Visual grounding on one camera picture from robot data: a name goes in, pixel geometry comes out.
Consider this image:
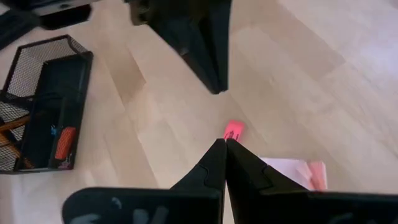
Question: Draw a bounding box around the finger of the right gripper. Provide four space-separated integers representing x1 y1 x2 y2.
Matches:
201 0 233 93
146 0 220 95

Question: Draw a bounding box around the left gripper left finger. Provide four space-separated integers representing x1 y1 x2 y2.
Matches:
62 139 227 224

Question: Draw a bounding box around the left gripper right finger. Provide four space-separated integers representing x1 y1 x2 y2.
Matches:
224 139 398 224

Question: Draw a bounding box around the pink eraser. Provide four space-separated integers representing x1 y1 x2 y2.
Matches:
223 119 246 142

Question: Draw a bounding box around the orange eraser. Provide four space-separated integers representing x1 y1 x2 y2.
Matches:
54 126 78 161

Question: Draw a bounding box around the black mesh desk organizer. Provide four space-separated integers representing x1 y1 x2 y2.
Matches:
0 34 95 174

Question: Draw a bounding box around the pink sticky note pad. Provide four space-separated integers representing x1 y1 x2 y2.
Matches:
259 156 328 192

